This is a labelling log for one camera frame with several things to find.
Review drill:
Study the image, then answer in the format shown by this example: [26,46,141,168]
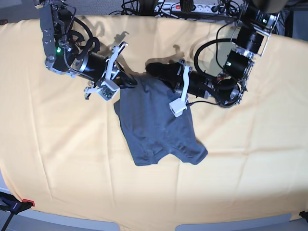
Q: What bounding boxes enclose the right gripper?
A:
[83,42,138,99]

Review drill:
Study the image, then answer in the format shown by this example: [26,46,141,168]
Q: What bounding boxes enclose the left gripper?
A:
[145,59,214,99]

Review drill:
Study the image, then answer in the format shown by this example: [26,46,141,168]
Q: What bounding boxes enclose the blue-grey T-shirt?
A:
[114,74,208,166]

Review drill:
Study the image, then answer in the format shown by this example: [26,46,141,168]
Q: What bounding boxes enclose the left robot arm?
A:
[146,0,285,112]

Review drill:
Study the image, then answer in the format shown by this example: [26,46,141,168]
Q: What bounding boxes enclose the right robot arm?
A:
[34,0,137,101]

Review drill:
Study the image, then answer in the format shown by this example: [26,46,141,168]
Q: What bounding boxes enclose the white power strip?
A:
[155,2,226,14]

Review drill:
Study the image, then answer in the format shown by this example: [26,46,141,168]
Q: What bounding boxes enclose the yellow table cloth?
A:
[0,20,308,231]

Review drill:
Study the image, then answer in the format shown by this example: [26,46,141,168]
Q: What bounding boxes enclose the blue clamp with red pad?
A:
[0,192,35,231]

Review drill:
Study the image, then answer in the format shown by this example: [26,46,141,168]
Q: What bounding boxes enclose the black clamp right edge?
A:
[299,211,308,222]

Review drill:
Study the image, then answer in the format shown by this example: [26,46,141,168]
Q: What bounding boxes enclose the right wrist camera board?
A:
[98,79,120,101]

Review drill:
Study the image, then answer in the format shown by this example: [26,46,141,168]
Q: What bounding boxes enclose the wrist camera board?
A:
[98,79,120,101]
[169,98,187,118]

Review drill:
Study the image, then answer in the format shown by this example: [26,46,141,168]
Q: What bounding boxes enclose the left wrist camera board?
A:
[169,98,187,118]

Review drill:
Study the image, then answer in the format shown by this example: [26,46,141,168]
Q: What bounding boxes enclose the black cable bundle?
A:
[108,0,159,17]

